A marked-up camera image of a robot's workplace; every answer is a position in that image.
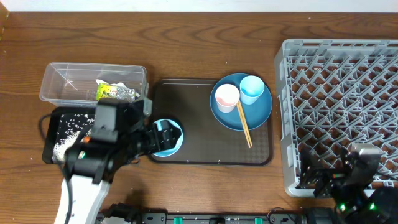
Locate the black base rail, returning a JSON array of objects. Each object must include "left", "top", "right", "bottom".
[{"left": 95, "top": 210, "right": 297, "bottom": 224}]

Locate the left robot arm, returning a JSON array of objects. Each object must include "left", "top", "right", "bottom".
[{"left": 55, "top": 98, "right": 183, "bottom": 223}]

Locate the white rice pile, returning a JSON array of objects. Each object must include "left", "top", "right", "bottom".
[{"left": 52, "top": 114, "right": 95, "bottom": 164}]

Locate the orange carrot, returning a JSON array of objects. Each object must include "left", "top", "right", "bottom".
[{"left": 83, "top": 136, "right": 90, "bottom": 143}]

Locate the clear plastic bin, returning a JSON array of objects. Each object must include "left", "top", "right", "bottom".
[{"left": 39, "top": 62, "right": 149, "bottom": 107}]

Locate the black waste tray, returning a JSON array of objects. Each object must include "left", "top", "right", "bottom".
[{"left": 42, "top": 106, "right": 137, "bottom": 166}]

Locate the grey dishwasher rack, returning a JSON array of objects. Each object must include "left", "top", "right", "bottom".
[{"left": 274, "top": 39, "right": 397, "bottom": 197}]

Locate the brown serving tray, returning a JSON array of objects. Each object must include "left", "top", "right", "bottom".
[{"left": 150, "top": 79, "right": 274, "bottom": 166}]

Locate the light blue bowl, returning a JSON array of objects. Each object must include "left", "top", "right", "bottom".
[{"left": 154, "top": 119, "right": 184, "bottom": 157}]

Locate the light blue cup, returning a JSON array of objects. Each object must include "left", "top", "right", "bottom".
[{"left": 239, "top": 75, "right": 265, "bottom": 105}]

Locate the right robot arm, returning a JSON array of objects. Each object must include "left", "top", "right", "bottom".
[{"left": 295, "top": 143, "right": 397, "bottom": 223}]

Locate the dark blue plate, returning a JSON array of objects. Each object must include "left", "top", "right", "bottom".
[{"left": 210, "top": 73, "right": 272, "bottom": 131}]

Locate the foil snack wrapper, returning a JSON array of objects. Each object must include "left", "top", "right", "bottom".
[{"left": 96, "top": 88, "right": 141, "bottom": 102}]

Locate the pink white cup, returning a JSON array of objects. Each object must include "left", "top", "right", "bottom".
[{"left": 215, "top": 84, "right": 240, "bottom": 113}]

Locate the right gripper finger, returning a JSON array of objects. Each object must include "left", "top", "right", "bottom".
[
  {"left": 341, "top": 146, "right": 358, "bottom": 174},
  {"left": 299, "top": 149, "right": 330, "bottom": 198}
]

